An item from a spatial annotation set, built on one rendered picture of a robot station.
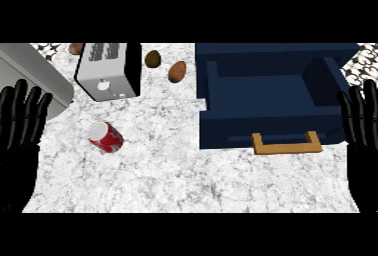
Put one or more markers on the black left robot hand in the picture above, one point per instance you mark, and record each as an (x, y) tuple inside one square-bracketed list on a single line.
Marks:
[(16, 133)]

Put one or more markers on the dark blue cabinet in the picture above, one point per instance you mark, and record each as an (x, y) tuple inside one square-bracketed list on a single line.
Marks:
[(275, 63)]

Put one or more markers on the silver toaster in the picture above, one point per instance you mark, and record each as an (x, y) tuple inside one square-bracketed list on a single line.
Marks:
[(107, 71)]

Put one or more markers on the small brown vegetable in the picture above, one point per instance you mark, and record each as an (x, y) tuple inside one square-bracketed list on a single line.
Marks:
[(75, 48)]

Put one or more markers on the dark blue drawer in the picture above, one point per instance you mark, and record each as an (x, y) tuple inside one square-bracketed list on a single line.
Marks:
[(267, 110)]

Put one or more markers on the grey appliance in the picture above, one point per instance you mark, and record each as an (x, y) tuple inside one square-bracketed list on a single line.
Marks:
[(30, 76)]

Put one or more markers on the olive green kiwi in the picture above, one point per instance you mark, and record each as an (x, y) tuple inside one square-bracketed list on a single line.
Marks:
[(152, 58)]

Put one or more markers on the brown potato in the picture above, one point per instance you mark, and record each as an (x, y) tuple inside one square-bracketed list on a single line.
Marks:
[(177, 71)]

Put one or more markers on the red and white can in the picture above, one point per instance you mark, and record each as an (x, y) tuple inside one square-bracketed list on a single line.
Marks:
[(105, 136)]

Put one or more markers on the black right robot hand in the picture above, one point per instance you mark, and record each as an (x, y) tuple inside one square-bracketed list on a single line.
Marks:
[(363, 133)]

